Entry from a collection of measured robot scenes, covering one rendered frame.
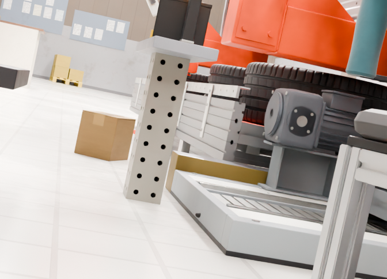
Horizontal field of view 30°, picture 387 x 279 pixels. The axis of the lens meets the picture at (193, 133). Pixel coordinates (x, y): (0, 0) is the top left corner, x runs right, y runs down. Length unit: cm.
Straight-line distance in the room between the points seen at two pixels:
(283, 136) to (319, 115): 13
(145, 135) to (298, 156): 60
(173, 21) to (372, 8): 59
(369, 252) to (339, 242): 96
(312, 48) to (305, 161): 38
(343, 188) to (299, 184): 170
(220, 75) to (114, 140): 75
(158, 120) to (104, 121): 90
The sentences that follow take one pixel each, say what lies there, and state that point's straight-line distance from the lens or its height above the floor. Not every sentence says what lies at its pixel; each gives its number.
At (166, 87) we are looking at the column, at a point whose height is 33.
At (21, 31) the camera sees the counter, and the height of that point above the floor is 71.
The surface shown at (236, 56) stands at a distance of 435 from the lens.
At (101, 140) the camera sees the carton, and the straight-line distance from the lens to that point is 290.
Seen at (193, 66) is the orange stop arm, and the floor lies 48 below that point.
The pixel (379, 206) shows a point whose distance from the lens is 213.
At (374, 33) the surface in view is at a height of 60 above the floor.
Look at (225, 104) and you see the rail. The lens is 260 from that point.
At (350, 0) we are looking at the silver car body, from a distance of 292.
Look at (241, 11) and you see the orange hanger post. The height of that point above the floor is 62.
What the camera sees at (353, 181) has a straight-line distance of 70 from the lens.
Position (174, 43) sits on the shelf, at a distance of 183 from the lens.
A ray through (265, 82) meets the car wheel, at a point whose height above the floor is 43.
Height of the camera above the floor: 31
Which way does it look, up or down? 3 degrees down
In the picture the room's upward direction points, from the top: 12 degrees clockwise
